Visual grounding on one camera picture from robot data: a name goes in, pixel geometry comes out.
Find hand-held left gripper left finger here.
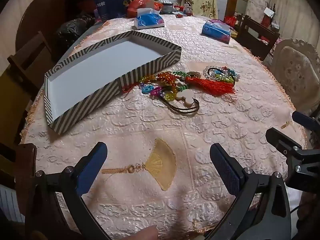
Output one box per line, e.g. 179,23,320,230
25,142,114,240

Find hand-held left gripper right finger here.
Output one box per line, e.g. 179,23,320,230
205,143,293,240

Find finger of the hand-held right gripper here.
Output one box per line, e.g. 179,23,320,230
265,127,305,158
292,111,320,133

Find white pendant cord necklace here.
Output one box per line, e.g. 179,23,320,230
161,89,201,117

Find red tassel knot ornament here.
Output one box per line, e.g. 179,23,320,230
184,76,237,103

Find multicolour flower bead bracelet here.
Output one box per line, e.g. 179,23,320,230
214,66,241,83

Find green bead bracelet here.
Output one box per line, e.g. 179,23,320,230
172,70,198,93

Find striped cardboard box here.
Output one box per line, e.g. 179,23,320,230
44,31,182,134

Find orange beaded ornament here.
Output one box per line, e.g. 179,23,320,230
139,71,181,88

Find person's left hand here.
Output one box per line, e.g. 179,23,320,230
130,224,159,240

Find ornate cream chair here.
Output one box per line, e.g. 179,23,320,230
271,38,320,117

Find white radiator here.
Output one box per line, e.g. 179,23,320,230
0,184,25,223

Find dark wooden chair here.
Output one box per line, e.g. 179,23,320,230
236,15,280,60

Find beige curtain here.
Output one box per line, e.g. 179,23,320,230
270,0,312,32

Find brown wooden chair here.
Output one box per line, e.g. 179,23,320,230
0,31,54,145

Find pink quilted cover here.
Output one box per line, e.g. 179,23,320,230
246,0,270,23

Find blue tissue pack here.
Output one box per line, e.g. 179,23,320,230
201,19,232,44
134,8,166,30

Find black plastic bag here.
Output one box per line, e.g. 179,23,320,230
54,17,97,55

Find blue paper bag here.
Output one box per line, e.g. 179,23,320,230
95,0,134,23

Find metal pot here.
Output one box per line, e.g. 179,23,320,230
160,2,174,15

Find red plastic bag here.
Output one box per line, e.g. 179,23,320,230
127,0,163,18

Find clear bead bracelet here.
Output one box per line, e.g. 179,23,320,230
203,66,225,80

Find colourful plastic link chain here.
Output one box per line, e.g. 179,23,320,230
141,83,176,102

